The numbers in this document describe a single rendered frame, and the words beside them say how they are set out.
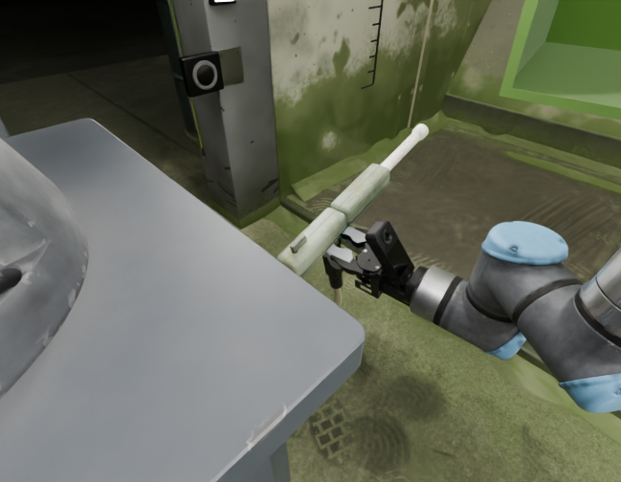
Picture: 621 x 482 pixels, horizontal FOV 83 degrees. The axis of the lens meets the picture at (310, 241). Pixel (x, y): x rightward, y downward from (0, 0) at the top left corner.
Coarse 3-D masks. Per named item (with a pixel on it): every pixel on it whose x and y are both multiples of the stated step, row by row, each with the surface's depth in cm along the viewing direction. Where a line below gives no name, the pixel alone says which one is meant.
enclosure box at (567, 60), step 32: (544, 0) 86; (576, 0) 95; (608, 0) 91; (544, 32) 100; (576, 32) 99; (608, 32) 95; (512, 64) 83; (544, 64) 96; (576, 64) 94; (608, 64) 92; (512, 96) 88; (544, 96) 83; (576, 96) 85; (608, 96) 83
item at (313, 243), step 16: (416, 128) 81; (400, 144) 79; (400, 160) 78; (368, 176) 72; (384, 176) 72; (352, 192) 69; (368, 192) 69; (336, 208) 68; (352, 208) 67; (320, 224) 65; (336, 224) 65; (304, 240) 62; (320, 240) 63; (336, 240) 67; (288, 256) 61; (304, 256) 61; (320, 256) 65; (304, 272) 63; (336, 272) 75; (336, 288) 80
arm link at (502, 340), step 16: (448, 288) 56; (464, 288) 55; (448, 304) 55; (464, 304) 54; (432, 320) 58; (448, 320) 55; (464, 320) 54; (480, 320) 51; (496, 320) 50; (464, 336) 55; (480, 336) 53; (496, 336) 51; (512, 336) 50; (496, 352) 52; (512, 352) 51
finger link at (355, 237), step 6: (348, 228) 69; (342, 234) 69; (348, 234) 68; (354, 234) 68; (360, 234) 68; (348, 240) 71; (354, 240) 67; (360, 240) 67; (348, 246) 73; (354, 246) 71; (360, 246) 67
